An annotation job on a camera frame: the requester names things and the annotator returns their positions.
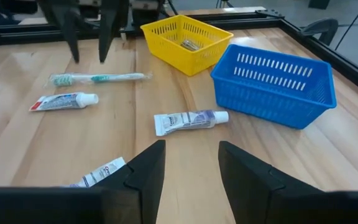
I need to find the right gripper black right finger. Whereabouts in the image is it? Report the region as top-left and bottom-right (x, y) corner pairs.
(218, 141), (358, 224)

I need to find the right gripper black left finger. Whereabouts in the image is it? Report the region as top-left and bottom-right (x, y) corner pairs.
(0, 139), (167, 224)

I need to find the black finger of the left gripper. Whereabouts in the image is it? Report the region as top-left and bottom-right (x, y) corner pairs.
(99, 0), (122, 64)
(46, 0), (84, 64)

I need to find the small white toothpaste tube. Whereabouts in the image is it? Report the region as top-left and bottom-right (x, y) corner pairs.
(62, 156), (127, 189)

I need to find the teal toothbrush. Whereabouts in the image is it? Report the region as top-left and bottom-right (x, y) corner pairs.
(44, 72), (154, 89)

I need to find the toothpaste tube with red end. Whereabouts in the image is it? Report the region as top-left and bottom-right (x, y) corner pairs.
(29, 91), (99, 113)

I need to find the purple white toothpaste tube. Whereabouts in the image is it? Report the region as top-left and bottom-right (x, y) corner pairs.
(153, 110), (230, 137)

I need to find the yellow plastic basket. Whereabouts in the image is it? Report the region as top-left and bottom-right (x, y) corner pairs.
(140, 14), (234, 77)

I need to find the small blue slotted basket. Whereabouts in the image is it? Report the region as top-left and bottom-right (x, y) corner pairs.
(210, 43), (338, 130)

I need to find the black camera mount foot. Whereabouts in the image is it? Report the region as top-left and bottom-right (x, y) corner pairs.
(300, 17), (339, 47)

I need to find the long black floor cable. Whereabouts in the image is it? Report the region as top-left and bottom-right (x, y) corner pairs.
(334, 0), (358, 52)

